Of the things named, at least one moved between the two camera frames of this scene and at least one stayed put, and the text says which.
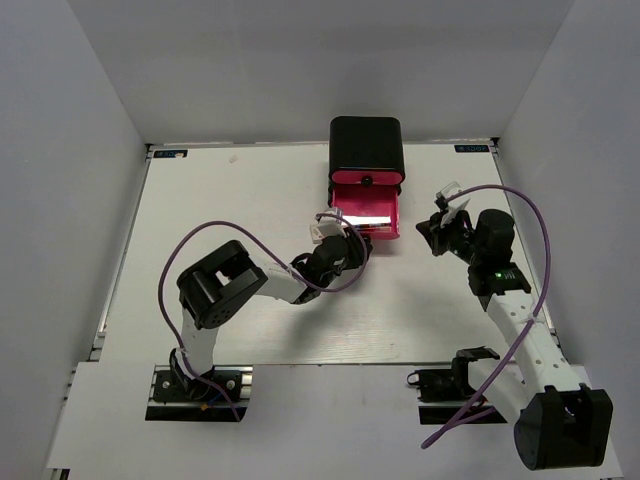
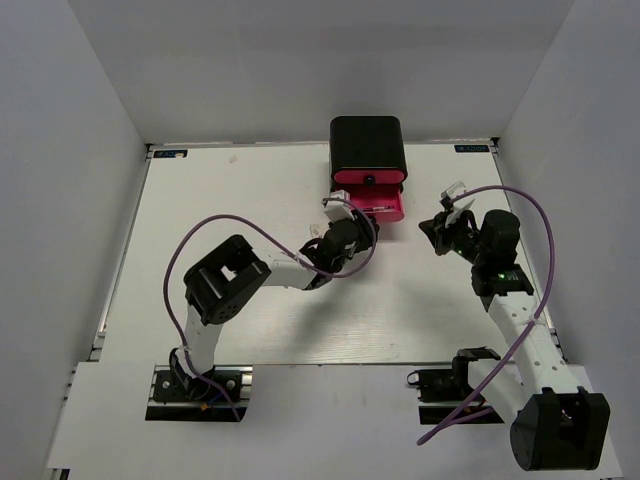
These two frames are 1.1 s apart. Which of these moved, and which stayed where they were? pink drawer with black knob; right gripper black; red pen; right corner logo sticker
Moved: red pen
Stayed: pink drawer with black knob; right gripper black; right corner logo sticker
